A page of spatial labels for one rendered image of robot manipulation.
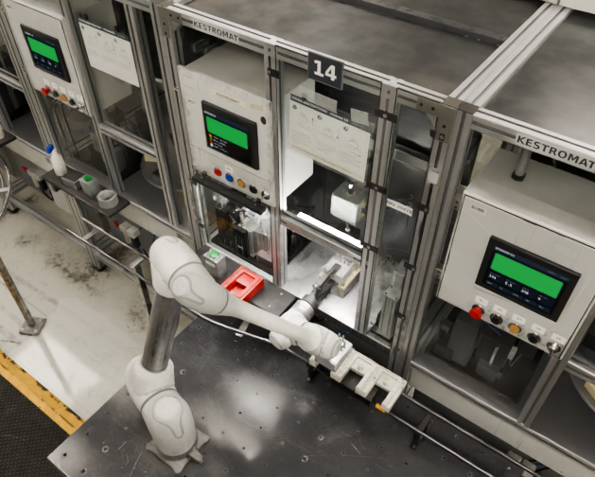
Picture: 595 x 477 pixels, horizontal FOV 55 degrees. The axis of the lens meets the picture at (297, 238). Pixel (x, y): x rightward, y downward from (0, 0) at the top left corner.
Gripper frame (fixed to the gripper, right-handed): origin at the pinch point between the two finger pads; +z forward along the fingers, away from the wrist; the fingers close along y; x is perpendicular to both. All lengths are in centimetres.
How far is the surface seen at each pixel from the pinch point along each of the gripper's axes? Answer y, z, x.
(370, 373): -10.0, -26.3, -34.5
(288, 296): -7.9, -16.3, 12.7
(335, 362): -4.5, -32.8, -22.4
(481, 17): 96, 55, -22
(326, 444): -27, -54, -32
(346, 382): -14.0, -33.2, -28.1
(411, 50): 99, 21, -15
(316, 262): -10.1, 6.9, 14.7
